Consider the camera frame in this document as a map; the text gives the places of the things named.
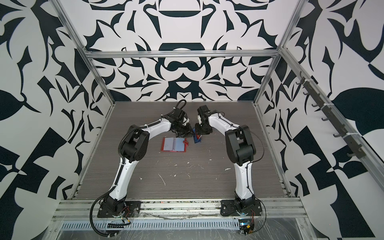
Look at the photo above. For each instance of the blue card stand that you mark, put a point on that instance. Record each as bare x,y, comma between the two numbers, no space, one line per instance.
195,132

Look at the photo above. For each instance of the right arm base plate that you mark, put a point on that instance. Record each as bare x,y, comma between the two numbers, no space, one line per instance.
239,207

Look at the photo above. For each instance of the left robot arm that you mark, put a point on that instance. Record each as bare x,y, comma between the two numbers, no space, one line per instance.
132,148

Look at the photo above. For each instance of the green circuit board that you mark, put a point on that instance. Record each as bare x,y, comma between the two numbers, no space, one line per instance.
246,226

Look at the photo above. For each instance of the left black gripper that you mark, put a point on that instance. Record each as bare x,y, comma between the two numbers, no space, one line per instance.
189,132

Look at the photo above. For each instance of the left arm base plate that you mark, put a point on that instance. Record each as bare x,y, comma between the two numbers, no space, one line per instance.
127,209

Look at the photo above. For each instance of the wall hook rack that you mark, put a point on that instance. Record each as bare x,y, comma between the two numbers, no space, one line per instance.
357,145

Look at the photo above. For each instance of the white slotted cable duct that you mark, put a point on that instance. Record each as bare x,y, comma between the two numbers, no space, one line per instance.
204,224

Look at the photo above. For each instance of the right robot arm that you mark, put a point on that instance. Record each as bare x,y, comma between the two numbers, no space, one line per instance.
241,150

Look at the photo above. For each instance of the red leather card holder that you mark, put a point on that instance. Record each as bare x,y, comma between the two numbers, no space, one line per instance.
174,144

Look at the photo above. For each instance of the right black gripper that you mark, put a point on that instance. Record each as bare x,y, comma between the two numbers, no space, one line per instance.
199,131

